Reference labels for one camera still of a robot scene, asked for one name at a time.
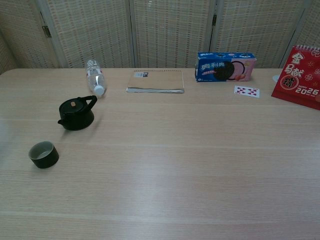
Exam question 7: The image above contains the black ceramic teapot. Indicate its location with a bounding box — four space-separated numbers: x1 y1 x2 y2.
57 95 98 131

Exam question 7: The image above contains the clear plastic water bottle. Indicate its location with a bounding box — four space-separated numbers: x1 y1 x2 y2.
85 59 108 99

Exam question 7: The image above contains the black teacup with pale inside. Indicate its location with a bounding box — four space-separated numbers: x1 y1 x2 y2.
28 140 60 169

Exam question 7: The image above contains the brown spiral notebook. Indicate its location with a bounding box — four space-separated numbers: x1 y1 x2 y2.
125 69 186 94

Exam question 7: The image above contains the blue pink cookie box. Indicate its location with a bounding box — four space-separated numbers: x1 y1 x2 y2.
194 51 257 84

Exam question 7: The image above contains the woven bamboo folding screen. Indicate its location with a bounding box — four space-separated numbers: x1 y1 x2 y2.
0 0 320 76

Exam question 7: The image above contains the playing card with red hearts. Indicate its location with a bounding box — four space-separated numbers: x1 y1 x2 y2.
233 85 261 99

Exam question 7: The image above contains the red 2026 desk calendar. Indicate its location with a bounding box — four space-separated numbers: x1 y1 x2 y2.
271 44 320 111

